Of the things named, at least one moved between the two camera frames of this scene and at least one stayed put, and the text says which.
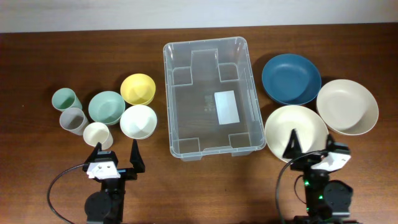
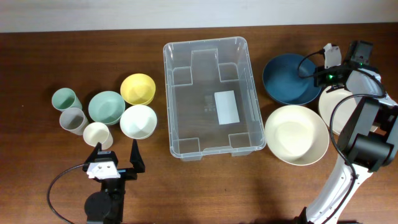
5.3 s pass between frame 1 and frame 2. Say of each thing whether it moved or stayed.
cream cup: stayed
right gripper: moved
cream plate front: stayed
